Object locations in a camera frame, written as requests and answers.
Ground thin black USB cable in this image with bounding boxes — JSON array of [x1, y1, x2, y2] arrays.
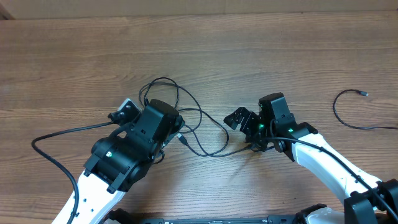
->
[[332, 88, 398, 131]]

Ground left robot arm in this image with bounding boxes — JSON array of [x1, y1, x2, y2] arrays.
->
[[54, 98, 185, 223]]

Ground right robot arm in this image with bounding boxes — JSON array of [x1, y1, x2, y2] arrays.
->
[[224, 93, 397, 223]]

